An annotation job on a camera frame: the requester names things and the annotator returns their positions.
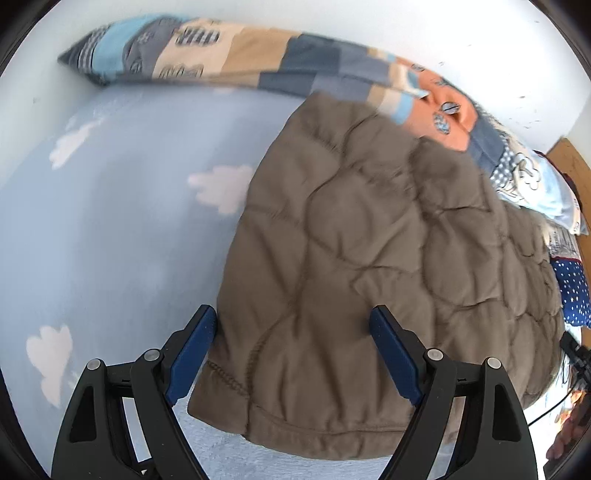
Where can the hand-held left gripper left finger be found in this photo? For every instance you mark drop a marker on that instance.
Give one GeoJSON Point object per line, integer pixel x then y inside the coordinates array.
{"type": "Point", "coordinates": [194, 355]}

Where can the brown quilted jacket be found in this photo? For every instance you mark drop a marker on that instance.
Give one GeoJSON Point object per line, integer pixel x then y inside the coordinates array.
{"type": "Point", "coordinates": [346, 240]}

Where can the blue cloud print bed sheet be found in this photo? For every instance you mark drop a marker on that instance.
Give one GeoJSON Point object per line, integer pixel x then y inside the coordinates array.
{"type": "Point", "coordinates": [115, 240]}

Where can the blue star print pillow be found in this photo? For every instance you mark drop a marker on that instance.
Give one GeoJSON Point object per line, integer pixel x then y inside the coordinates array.
{"type": "Point", "coordinates": [575, 286]}

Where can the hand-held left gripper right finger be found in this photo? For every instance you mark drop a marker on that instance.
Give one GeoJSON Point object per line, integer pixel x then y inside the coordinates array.
{"type": "Point", "coordinates": [393, 355]}

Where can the wooden headboard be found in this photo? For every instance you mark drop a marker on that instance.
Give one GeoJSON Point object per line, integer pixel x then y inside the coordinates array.
{"type": "Point", "coordinates": [575, 159]}

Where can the patchwork printed duvet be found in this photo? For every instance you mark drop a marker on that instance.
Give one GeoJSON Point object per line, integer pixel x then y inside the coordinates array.
{"type": "Point", "coordinates": [258, 50]}

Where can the white printed pillow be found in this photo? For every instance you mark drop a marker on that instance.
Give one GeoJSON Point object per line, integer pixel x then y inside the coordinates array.
{"type": "Point", "coordinates": [563, 242]}

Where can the person's right hand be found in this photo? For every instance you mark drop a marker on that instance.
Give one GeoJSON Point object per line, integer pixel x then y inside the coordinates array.
{"type": "Point", "coordinates": [565, 438]}

